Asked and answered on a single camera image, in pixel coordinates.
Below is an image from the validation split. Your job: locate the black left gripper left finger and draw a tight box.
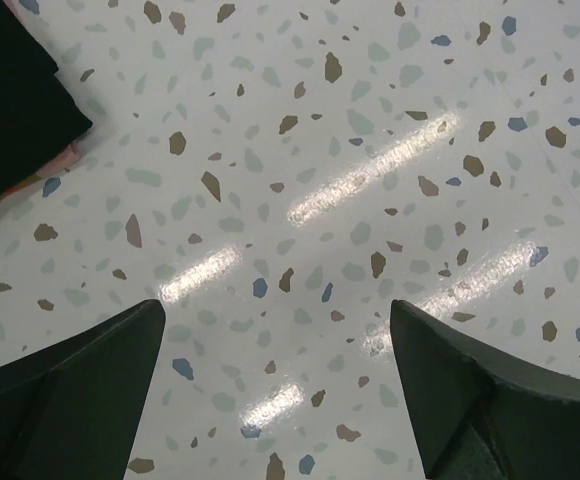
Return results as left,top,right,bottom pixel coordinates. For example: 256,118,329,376
0,299,165,480

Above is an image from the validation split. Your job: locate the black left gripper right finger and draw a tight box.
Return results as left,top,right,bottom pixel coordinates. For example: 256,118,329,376
390,300,580,479

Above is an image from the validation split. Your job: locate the folded light pink t shirt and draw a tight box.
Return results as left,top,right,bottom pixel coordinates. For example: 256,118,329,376
0,142,81,200

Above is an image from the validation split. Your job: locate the folded black t shirt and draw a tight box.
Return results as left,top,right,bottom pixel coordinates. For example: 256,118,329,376
0,1,92,197

